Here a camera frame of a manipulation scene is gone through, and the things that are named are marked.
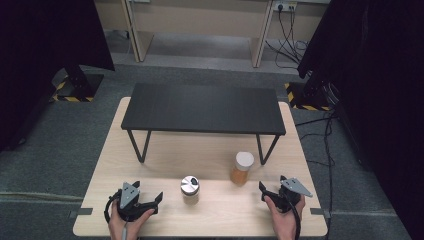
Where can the person's left hand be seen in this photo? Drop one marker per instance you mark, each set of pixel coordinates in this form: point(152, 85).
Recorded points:
point(116, 228)

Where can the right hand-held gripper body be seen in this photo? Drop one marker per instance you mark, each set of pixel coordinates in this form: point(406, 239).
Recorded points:
point(293, 187)

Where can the black curtain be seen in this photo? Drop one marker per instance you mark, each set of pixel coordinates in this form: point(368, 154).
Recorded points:
point(383, 83)
point(40, 50)

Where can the black shelf riser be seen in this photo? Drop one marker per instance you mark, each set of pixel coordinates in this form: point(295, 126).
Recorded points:
point(203, 108)

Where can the grey tape strip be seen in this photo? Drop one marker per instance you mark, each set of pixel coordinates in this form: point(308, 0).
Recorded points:
point(318, 211)
point(81, 211)

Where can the beige desk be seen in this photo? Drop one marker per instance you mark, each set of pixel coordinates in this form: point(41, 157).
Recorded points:
point(200, 16)

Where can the silver lid spice jar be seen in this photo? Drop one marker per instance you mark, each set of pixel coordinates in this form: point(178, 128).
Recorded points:
point(190, 186)

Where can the white lid orange jar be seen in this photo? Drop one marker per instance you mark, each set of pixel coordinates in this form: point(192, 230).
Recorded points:
point(242, 166)

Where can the person's right hand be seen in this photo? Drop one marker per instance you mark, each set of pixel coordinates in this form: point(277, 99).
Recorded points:
point(283, 225)

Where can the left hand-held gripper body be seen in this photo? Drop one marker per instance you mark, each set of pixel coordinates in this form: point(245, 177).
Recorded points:
point(128, 196)

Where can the white wall power socket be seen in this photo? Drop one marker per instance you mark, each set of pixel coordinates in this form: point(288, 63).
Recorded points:
point(285, 5)

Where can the black stand base hazard tape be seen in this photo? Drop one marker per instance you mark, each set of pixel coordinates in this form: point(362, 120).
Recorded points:
point(310, 96)
point(78, 85)

